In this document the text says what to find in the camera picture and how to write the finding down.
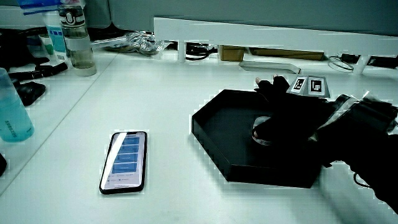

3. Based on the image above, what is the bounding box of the person's right forearm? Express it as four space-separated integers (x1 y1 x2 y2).
312 91 398 215

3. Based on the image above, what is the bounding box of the blue translucent bottle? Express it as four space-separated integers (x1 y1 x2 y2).
0 67 35 143

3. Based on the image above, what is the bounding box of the black smartphone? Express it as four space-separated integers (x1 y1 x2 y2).
99 131 149 195

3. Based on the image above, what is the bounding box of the crumpled clear plastic bag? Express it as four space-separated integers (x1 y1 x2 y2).
92 30 166 57

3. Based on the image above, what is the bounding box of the black rounded object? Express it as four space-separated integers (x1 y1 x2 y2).
0 152 8 178

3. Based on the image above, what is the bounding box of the white bottle blue label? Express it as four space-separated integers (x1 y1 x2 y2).
41 11 68 62

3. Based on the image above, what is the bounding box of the white coiled cable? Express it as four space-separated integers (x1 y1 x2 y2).
328 55 355 73

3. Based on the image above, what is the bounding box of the blue and white package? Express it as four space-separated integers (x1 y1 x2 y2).
17 0 63 16

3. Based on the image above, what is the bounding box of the black bag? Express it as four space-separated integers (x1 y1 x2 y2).
0 27 51 71

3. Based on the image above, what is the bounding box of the clear water bottle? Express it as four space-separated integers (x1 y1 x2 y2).
58 0 98 77

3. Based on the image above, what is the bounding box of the black computer mouse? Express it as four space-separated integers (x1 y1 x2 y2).
13 81 47 107

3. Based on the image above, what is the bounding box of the black coiled cable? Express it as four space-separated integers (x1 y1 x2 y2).
185 42 218 61

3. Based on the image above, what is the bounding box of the black hexagonal plate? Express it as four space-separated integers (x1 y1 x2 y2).
190 88 324 189

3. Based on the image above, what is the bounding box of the white round paper clip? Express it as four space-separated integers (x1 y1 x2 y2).
251 116 272 146

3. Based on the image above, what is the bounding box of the small brown cardboard box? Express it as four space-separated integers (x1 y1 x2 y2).
217 45 247 62

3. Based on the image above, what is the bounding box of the thin black glove cable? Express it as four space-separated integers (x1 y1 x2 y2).
353 172 373 190

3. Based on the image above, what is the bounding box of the flat brown cardboard box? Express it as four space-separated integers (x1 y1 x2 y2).
248 47 325 61

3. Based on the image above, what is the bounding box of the black strap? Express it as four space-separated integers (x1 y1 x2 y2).
8 62 69 82

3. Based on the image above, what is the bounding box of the white desk shelf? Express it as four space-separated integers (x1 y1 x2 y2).
152 16 398 75

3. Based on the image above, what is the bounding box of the person's right hand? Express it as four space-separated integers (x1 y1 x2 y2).
251 74 336 147

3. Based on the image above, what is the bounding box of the white flat tray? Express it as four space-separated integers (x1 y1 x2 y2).
238 60 302 75

